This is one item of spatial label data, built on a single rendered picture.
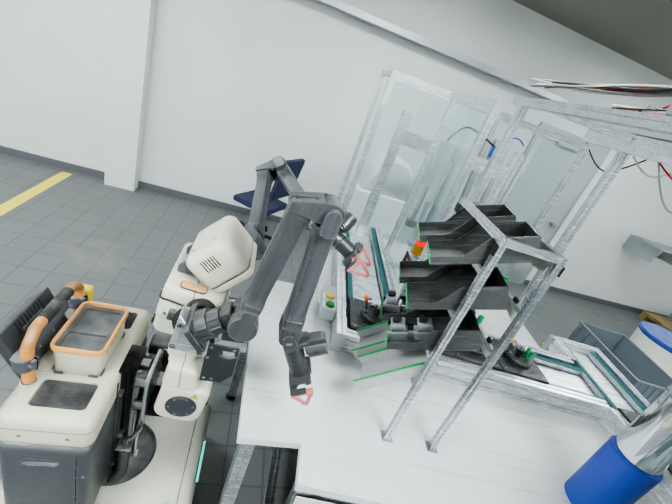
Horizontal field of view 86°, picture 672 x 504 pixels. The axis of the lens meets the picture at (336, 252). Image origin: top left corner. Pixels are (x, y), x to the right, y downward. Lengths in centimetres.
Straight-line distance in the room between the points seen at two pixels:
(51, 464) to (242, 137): 359
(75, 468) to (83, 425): 20
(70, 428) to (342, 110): 382
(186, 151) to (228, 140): 49
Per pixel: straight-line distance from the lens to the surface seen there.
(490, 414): 180
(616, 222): 677
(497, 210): 131
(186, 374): 135
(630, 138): 244
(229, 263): 106
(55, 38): 483
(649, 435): 157
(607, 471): 164
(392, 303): 133
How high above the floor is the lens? 188
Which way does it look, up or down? 25 degrees down
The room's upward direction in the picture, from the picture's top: 21 degrees clockwise
